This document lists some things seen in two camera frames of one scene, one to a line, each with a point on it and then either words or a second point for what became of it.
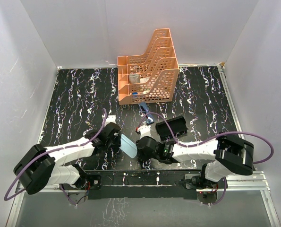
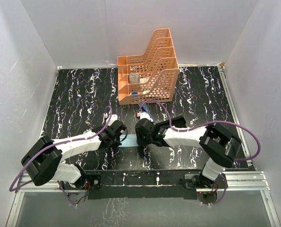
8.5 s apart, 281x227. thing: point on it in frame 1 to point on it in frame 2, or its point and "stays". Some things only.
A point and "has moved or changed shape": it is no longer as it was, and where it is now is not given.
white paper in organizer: x=144 y=80 stays
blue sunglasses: x=144 y=108 stays
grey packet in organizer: x=134 y=78 stays
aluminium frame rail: x=259 y=182 stays
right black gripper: x=142 y=157 to x=140 y=141
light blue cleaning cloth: x=128 y=146 has moved or changed shape
